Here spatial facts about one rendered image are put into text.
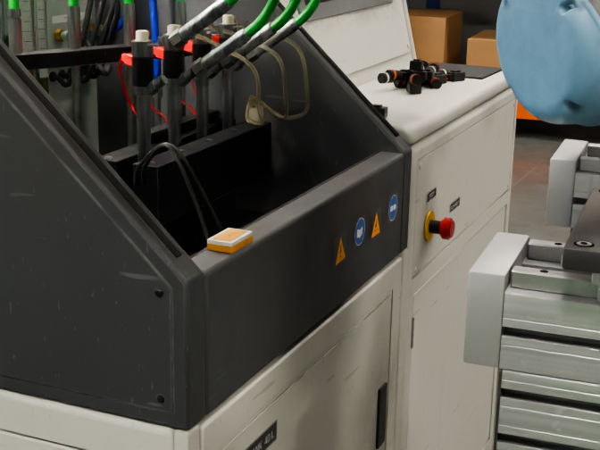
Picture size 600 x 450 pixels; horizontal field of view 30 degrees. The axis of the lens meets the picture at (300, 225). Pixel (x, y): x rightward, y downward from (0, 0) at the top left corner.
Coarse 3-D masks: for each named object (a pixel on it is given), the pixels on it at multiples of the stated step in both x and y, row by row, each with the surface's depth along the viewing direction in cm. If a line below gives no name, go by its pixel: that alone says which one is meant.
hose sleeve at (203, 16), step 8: (224, 0) 136; (208, 8) 138; (216, 8) 137; (224, 8) 137; (200, 16) 138; (208, 16) 138; (216, 16) 138; (192, 24) 139; (200, 24) 138; (208, 24) 139; (184, 32) 140; (192, 32) 139
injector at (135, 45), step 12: (132, 48) 143; (144, 48) 143; (132, 60) 144; (144, 60) 143; (132, 72) 144; (144, 72) 144; (132, 84) 145; (144, 84) 144; (156, 84) 144; (144, 96) 145; (144, 108) 145; (144, 120) 146; (144, 132) 146; (144, 144) 147; (144, 156) 147
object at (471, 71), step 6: (444, 66) 230; (450, 66) 230; (456, 66) 231; (462, 66) 231; (468, 66) 231; (474, 66) 231; (480, 66) 231; (486, 66) 231; (468, 72) 223; (474, 72) 223; (480, 72) 223; (486, 72) 223; (492, 72) 223; (468, 78) 218; (474, 78) 217; (480, 78) 216
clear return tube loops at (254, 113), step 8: (240, 24) 167; (224, 32) 161; (232, 32) 160; (208, 40) 153; (288, 40) 165; (264, 48) 159; (296, 48) 164; (240, 56) 152; (248, 64) 152; (280, 64) 159; (304, 64) 165; (256, 72) 152; (304, 72) 165; (256, 80) 152; (304, 80) 165; (256, 88) 152; (304, 88) 166; (256, 96) 153; (248, 104) 164; (256, 104) 153; (264, 104) 168; (248, 112) 161; (256, 112) 170; (272, 112) 167; (304, 112) 168; (248, 120) 158; (256, 120) 170
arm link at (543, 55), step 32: (512, 0) 86; (544, 0) 83; (576, 0) 81; (512, 32) 87; (544, 32) 84; (576, 32) 81; (512, 64) 88; (544, 64) 85; (576, 64) 81; (544, 96) 86; (576, 96) 83
